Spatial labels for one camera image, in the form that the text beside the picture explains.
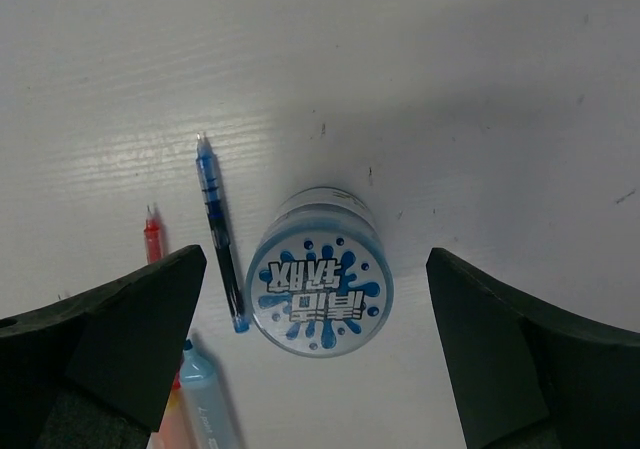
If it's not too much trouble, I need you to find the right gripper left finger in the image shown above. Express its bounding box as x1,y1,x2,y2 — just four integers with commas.
1,245,207,448

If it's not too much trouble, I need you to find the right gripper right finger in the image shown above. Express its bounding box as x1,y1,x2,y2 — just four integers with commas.
426,248,639,448

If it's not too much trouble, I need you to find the blue paint jar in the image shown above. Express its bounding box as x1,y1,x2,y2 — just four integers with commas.
245,187,394,358

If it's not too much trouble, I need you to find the dark blue pen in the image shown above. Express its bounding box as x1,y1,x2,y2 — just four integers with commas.
195,134,250,334

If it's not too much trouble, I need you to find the red pen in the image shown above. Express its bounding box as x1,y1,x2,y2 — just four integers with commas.
143,204,166,264

